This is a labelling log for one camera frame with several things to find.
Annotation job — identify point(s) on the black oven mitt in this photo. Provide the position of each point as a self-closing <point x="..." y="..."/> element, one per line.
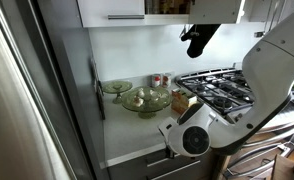
<point x="200" y="40"/>

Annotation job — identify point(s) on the large green glass cake stand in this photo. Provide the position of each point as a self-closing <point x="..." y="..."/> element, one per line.
<point x="147" y="100"/>

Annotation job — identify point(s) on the grey kitchen utensil drawer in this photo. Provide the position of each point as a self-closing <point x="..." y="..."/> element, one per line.
<point x="133" y="163"/>

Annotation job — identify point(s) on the stainless steel refrigerator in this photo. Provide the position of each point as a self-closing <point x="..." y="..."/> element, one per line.
<point x="17" y="100"/>

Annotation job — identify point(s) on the small green glass cake stand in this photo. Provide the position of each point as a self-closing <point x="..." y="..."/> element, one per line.
<point x="117" y="87"/>

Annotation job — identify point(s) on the stainless steel gas stove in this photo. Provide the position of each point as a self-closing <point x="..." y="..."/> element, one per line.
<point x="220" y="90"/>

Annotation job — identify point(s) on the knives on magnetic strip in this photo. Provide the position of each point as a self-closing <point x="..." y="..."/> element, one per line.
<point x="98" y="90"/>

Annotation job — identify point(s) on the garlic bulb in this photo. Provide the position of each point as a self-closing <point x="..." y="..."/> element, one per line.
<point x="137" y="101"/>
<point x="140" y="93"/>

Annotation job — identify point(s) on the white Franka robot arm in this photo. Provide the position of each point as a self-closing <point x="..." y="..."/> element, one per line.
<point x="273" y="66"/>

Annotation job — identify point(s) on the grey tall cabinet panel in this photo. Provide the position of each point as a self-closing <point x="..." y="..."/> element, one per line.
<point x="70" y="66"/>

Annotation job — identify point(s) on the grey lower drawer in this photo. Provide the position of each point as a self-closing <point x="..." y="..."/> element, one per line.
<point x="193" y="173"/>

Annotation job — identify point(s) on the can with red label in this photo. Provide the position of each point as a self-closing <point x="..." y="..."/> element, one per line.
<point x="156" y="81"/>

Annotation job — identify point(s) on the small steel ladle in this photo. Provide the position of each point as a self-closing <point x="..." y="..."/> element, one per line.
<point x="258" y="34"/>

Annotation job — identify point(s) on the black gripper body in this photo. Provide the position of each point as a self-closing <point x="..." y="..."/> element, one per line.
<point x="169" y="153"/>

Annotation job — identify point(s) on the red white spice jars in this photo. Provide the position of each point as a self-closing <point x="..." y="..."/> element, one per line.
<point x="166" y="80"/>

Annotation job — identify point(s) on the white upper cabinet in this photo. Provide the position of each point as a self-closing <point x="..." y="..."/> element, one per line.
<point x="110" y="8"/>

